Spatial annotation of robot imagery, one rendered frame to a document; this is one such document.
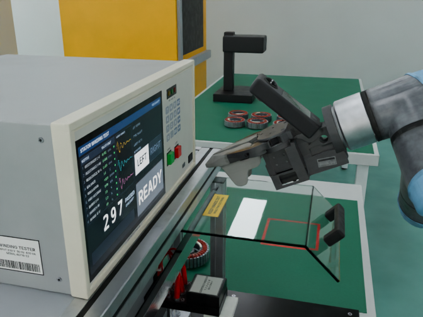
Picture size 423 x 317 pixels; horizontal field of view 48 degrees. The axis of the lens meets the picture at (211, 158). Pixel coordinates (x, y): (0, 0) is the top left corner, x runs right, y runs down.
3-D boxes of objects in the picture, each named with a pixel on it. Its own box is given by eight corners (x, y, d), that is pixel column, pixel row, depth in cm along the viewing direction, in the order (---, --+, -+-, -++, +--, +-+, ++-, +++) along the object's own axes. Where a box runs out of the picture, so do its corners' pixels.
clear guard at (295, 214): (339, 215, 96) (342, 188, 94) (339, 283, 74) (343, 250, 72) (186, 198, 103) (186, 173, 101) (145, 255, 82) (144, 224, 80)
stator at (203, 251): (179, 274, 120) (179, 261, 119) (160, 254, 129) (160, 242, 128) (216, 262, 126) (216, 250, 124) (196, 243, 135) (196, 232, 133)
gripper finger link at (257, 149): (228, 166, 69) (283, 148, 66) (223, 158, 69) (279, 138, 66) (234, 156, 74) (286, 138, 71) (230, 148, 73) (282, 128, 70)
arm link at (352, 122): (360, 98, 62) (358, 86, 70) (327, 111, 64) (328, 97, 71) (379, 148, 64) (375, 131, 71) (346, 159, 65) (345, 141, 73)
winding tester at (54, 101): (196, 165, 92) (194, 59, 85) (87, 300, 53) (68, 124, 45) (21, 148, 101) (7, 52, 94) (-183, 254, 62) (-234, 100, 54)
